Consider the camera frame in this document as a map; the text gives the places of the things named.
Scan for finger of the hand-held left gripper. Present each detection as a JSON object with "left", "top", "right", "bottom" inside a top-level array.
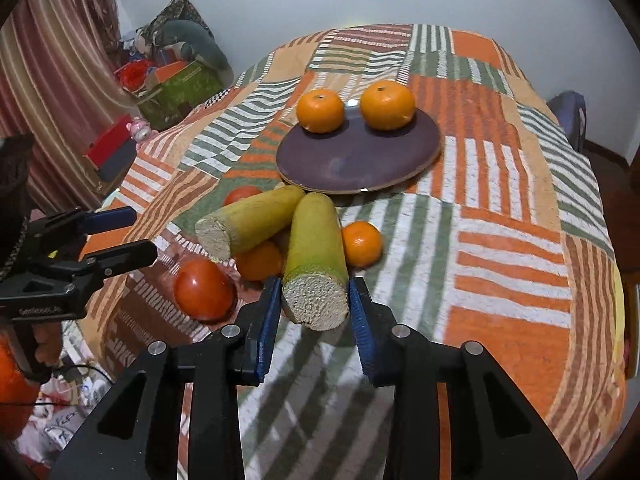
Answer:
[
  {"left": 80, "top": 239, "right": 159, "bottom": 279},
  {"left": 29, "top": 206, "right": 137, "bottom": 243}
]

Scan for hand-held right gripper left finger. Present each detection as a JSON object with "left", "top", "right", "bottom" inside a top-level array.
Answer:
[{"left": 47, "top": 276, "right": 284, "bottom": 480}]

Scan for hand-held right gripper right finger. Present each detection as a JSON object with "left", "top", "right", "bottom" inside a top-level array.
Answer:
[{"left": 348, "top": 276, "right": 581, "bottom": 480}]

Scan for yellow-green corn cob front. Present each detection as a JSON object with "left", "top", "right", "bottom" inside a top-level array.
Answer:
[{"left": 281, "top": 192, "right": 350, "bottom": 332}]

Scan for yellow-green corn cob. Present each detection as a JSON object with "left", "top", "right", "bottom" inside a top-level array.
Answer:
[
  {"left": 281, "top": 192, "right": 350, "bottom": 332},
  {"left": 195, "top": 185, "right": 306, "bottom": 264}
]

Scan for person's left hand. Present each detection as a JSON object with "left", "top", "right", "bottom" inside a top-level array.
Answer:
[{"left": 32, "top": 322, "right": 64, "bottom": 367}]

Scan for small orange mandarin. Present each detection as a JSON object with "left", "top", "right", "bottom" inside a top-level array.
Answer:
[
  {"left": 235, "top": 241, "right": 285, "bottom": 282},
  {"left": 341, "top": 221, "right": 383, "bottom": 268}
]

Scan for red and blue box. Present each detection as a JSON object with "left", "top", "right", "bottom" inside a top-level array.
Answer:
[{"left": 82, "top": 114, "right": 139, "bottom": 184}]

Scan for red tomato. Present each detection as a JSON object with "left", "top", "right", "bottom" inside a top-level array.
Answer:
[
  {"left": 173, "top": 258, "right": 236, "bottom": 323},
  {"left": 222, "top": 185, "right": 263, "bottom": 207}
]

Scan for yellow-green corn cob left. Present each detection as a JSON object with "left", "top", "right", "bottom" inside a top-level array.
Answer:
[{"left": 195, "top": 185, "right": 306, "bottom": 264}]

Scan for white plastic bags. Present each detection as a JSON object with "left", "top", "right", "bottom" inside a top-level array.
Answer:
[{"left": 14, "top": 355, "right": 118, "bottom": 467}]

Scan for red plastic bag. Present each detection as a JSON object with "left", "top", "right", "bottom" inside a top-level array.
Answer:
[{"left": 114, "top": 59, "right": 157, "bottom": 92}]

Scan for green cardboard box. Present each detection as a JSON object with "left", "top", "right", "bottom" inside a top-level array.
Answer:
[{"left": 135, "top": 60, "right": 224, "bottom": 131}]

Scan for striped brown curtain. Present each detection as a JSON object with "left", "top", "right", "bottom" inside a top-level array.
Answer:
[{"left": 0, "top": 0, "right": 137, "bottom": 216}]

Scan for purple round plate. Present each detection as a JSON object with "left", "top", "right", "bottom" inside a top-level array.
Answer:
[{"left": 276, "top": 107, "right": 442, "bottom": 195}]

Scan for striped patchwork tablecloth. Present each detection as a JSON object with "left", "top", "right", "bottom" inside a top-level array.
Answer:
[{"left": 77, "top": 22, "right": 629, "bottom": 480}]

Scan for patterned dark cushion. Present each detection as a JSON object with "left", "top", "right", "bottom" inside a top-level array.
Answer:
[{"left": 137, "top": 0, "right": 216, "bottom": 43}]

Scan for large orange mandarin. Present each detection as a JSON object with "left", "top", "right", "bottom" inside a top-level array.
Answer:
[
  {"left": 296, "top": 88, "right": 346, "bottom": 134},
  {"left": 360, "top": 80, "right": 417, "bottom": 131}
]

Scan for blue chair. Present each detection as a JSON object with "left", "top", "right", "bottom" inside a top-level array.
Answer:
[{"left": 547, "top": 91, "right": 587, "bottom": 154}]

